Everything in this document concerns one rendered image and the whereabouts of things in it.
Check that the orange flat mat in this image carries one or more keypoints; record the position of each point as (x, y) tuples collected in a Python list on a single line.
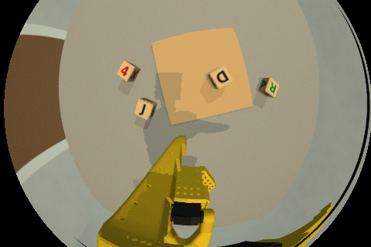
[(184, 62)]

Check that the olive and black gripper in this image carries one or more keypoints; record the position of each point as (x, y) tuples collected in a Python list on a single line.
[(142, 220)]

